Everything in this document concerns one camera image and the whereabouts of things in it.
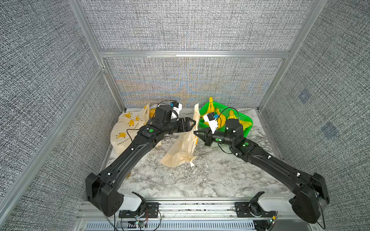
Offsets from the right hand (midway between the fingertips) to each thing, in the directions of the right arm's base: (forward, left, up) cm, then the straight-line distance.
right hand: (195, 129), depth 69 cm
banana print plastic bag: (0, +6, -16) cm, 17 cm away
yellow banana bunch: (+36, -15, -25) cm, 46 cm away
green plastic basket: (+33, -25, -26) cm, 49 cm away
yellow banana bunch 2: (+18, -35, -20) cm, 45 cm away
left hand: (+4, 0, 0) cm, 4 cm away
